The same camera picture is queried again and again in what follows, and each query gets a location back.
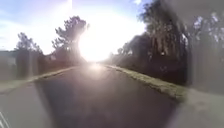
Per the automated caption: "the grey asphalt road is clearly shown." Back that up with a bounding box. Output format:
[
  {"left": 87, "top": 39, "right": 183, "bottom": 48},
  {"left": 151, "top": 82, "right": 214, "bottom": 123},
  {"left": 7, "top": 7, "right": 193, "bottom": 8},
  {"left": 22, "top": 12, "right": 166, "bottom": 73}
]
[{"left": 0, "top": 63, "right": 181, "bottom": 128}]

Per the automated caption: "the pine tree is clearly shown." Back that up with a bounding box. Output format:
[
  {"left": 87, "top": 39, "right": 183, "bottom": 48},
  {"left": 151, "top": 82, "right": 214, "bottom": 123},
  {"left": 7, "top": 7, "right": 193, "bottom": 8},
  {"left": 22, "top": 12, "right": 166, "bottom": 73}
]
[{"left": 51, "top": 15, "right": 90, "bottom": 66}]

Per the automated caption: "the row of tall trees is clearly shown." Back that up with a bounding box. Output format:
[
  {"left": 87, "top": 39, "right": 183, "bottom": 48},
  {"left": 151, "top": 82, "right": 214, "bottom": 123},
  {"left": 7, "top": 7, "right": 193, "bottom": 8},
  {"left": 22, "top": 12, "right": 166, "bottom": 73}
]
[{"left": 101, "top": 0, "right": 224, "bottom": 87}]

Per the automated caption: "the small dark tree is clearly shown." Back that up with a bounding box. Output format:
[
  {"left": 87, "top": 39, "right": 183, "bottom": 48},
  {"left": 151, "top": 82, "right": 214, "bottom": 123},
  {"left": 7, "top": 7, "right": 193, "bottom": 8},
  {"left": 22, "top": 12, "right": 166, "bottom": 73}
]
[{"left": 14, "top": 32, "right": 44, "bottom": 79}]

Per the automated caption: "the grass verge beside road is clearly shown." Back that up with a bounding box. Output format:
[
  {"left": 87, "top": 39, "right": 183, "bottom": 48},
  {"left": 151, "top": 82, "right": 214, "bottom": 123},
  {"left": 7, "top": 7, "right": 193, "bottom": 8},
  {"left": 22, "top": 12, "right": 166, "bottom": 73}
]
[{"left": 103, "top": 63, "right": 224, "bottom": 104}]

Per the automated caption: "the pale kerb strip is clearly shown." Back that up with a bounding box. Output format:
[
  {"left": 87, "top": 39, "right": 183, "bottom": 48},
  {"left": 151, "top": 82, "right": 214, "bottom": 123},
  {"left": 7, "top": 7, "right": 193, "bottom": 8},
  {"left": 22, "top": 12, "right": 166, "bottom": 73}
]
[{"left": 0, "top": 65, "right": 81, "bottom": 95}]

